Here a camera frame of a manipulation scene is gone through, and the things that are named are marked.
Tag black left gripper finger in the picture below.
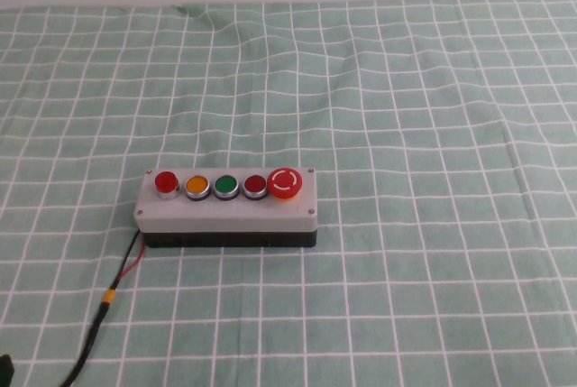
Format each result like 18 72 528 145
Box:
0 353 16 387

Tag grey black button control box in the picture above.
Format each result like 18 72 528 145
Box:
134 166 320 251

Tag yellow flat push button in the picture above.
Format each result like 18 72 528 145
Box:
183 175 211 203

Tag green flat push button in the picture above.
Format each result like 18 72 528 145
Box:
212 174 241 201

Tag red flat push button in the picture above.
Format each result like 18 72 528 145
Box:
242 174 270 202

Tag red mushroom emergency stop button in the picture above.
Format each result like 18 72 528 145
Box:
266 167 302 203

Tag green white checked tablecloth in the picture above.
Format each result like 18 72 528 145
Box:
0 0 577 387

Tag black sleeved cable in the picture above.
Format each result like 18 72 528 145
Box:
58 304 110 387

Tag thin red wire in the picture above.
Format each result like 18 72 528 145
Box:
115 242 147 290

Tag thin black wire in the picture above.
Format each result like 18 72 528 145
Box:
112 229 142 291

